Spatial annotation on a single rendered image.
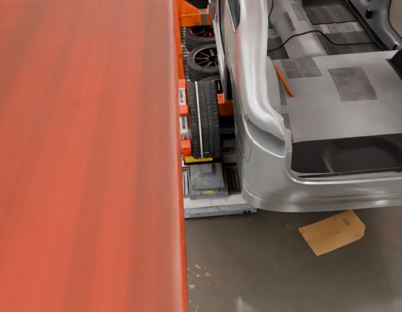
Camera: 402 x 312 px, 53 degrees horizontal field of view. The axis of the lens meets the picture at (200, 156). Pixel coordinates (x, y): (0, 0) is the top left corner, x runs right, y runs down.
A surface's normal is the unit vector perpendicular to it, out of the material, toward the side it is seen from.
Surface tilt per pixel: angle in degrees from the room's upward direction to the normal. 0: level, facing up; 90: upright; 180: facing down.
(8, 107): 0
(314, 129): 20
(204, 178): 0
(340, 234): 2
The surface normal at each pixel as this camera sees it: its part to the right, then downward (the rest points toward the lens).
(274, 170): -0.32, 0.67
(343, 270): -0.05, -0.71
